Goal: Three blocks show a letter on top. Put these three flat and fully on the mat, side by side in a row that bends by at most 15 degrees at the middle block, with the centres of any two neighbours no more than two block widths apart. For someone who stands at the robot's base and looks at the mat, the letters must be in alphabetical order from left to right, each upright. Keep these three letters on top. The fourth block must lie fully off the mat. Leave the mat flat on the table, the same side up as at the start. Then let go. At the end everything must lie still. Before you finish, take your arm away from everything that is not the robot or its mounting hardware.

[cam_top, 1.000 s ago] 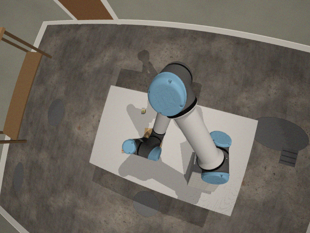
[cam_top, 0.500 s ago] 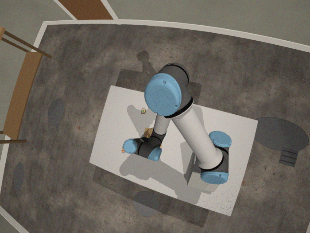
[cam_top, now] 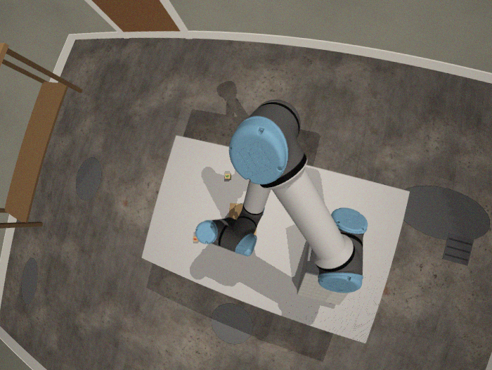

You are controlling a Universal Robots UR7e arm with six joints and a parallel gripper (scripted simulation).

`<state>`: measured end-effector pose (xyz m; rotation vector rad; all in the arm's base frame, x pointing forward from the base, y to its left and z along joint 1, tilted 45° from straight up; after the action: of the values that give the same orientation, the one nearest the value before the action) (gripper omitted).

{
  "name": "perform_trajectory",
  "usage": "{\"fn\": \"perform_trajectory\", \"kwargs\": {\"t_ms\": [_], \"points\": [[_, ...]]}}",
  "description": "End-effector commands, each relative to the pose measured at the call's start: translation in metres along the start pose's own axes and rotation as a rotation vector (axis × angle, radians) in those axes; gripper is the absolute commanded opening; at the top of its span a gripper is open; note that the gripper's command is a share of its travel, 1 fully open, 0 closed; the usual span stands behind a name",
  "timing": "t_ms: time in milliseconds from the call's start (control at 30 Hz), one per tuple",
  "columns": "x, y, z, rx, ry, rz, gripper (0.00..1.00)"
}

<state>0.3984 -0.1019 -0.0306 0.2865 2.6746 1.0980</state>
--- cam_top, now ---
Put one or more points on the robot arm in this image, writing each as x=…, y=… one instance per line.
x=265, y=150

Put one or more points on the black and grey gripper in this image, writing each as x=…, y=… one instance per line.
x=228, y=221

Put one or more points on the tan flat mat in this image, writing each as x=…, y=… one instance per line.
x=235, y=210

